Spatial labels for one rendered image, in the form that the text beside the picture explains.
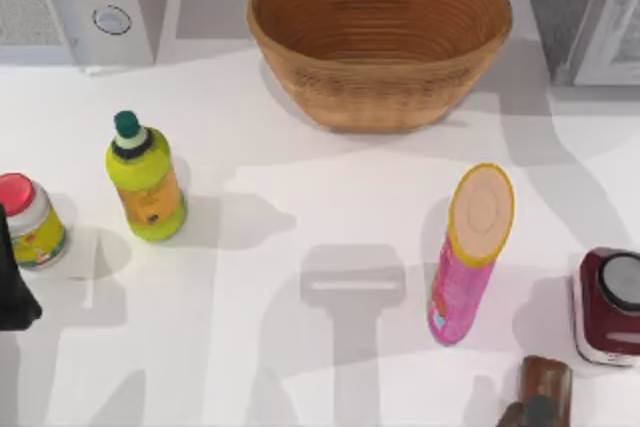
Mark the brown wicker basket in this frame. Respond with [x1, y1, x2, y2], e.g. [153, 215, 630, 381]
[246, 0, 514, 135]

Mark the pink tube can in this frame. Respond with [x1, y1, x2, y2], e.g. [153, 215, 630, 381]
[427, 162, 516, 347]

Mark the green bottle with teal cap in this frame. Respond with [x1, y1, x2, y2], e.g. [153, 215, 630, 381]
[104, 110, 188, 242]

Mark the round microwave knob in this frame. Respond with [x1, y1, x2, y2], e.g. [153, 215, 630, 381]
[92, 4, 133, 36]

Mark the jar with red lid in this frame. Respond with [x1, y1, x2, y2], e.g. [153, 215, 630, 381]
[0, 172, 67, 271]

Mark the pale microwave oven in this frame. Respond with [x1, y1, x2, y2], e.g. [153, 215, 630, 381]
[0, 0, 176, 76]

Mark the dark red and white box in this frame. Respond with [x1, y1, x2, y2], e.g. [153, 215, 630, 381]
[571, 246, 640, 367]

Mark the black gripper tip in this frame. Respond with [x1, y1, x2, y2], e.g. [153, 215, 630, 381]
[0, 202, 43, 333]

